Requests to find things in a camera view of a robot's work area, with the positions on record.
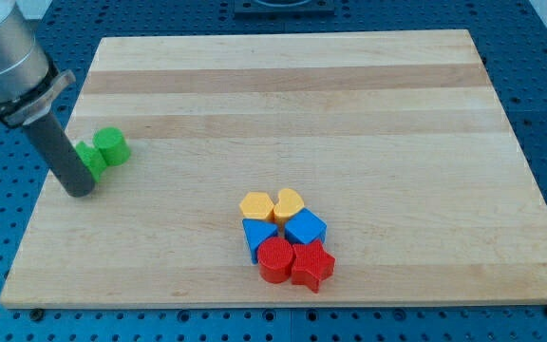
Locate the red cylinder block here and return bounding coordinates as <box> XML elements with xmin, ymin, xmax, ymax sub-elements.
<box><xmin>257</xmin><ymin>237</ymin><xmax>294</xmax><ymax>284</ymax></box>

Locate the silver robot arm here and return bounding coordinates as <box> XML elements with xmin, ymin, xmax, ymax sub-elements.
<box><xmin>0</xmin><ymin>0</ymin><xmax>96</xmax><ymax>198</ymax></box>

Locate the green star block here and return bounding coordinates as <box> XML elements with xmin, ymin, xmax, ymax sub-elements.
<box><xmin>75</xmin><ymin>142</ymin><xmax>107</xmax><ymax>182</ymax></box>

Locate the dark mounting plate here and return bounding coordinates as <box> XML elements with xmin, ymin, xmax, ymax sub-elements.
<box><xmin>233</xmin><ymin>0</ymin><xmax>335</xmax><ymax>17</ymax></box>

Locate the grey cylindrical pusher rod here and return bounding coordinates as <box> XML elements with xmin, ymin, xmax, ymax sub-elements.
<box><xmin>22</xmin><ymin>111</ymin><xmax>96</xmax><ymax>198</ymax></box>

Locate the wooden board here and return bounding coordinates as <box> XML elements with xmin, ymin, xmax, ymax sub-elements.
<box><xmin>0</xmin><ymin>28</ymin><xmax>547</xmax><ymax>310</ymax></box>

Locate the blue triangle block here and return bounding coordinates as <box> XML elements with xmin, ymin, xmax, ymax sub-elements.
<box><xmin>242</xmin><ymin>218</ymin><xmax>278</xmax><ymax>264</ymax></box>

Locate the green cylinder block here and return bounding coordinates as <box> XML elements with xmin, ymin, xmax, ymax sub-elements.
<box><xmin>93</xmin><ymin>126</ymin><xmax>131</xmax><ymax>166</ymax></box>

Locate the red star block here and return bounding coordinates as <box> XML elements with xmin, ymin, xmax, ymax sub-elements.
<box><xmin>291</xmin><ymin>238</ymin><xmax>336</xmax><ymax>294</ymax></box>

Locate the blue cube block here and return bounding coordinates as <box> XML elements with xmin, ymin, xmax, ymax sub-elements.
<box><xmin>285</xmin><ymin>208</ymin><xmax>328</xmax><ymax>244</ymax></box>

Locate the yellow hexagon block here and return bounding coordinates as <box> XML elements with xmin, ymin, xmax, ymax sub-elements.
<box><xmin>239</xmin><ymin>192</ymin><xmax>274</xmax><ymax>222</ymax></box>

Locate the yellow heart block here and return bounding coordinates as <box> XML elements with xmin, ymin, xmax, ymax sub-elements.
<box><xmin>273</xmin><ymin>188</ymin><xmax>305</xmax><ymax>227</ymax></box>

